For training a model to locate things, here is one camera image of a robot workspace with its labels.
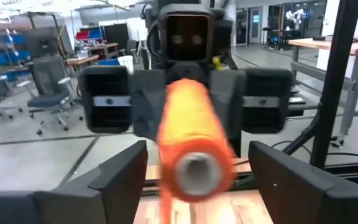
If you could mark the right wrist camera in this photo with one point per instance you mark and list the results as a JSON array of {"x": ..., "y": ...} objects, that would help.
[{"x": 185, "y": 37}]

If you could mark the red storage bin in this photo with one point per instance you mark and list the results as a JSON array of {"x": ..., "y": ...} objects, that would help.
[{"x": 81, "y": 35}]

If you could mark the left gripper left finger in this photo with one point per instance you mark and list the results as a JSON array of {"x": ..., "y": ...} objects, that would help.
[{"x": 57, "y": 208}]

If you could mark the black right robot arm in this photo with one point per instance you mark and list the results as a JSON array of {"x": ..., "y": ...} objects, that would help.
[{"x": 225, "y": 34}]

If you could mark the black monitor panel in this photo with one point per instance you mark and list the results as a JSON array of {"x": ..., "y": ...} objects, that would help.
[{"x": 117, "y": 37}]

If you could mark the rack of blue bins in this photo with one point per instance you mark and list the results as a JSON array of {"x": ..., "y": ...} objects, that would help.
[{"x": 11, "y": 56}]

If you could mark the black low table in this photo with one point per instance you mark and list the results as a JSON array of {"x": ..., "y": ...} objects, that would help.
[{"x": 303, "y": 107}]

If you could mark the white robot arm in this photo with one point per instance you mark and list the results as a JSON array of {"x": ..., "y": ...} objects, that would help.
[{"x": 295, "y": 17}]

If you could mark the black aluminium table frame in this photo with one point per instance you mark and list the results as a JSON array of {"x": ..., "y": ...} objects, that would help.
[{"x": 353, "y": 174}]

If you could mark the black upright frame post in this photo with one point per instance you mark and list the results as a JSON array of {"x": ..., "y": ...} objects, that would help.
[{"x": 337, "y": 77}]

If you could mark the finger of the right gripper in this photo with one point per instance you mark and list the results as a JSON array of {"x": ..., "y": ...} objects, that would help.
[
  {"x": 146, "y": 105},
  {"x": 228, "y": 105}
]

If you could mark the orange elastic bandage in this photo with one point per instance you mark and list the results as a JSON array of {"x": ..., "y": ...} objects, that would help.
[{"x": 194, "y": 124}]

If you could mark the white bucket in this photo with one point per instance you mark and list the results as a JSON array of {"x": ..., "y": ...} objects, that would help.
[{"x": 126, "y": 63}]

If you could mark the cluttered wooden desk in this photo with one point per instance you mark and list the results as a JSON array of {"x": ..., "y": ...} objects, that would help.
[{"x": 82, "y": 59}]

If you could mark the blue storage bin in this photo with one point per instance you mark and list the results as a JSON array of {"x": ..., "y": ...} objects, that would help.
[{"x": 95, "y": 33}]

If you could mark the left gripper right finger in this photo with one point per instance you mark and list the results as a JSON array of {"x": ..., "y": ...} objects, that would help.
[{"x": 306, "y": 202}]

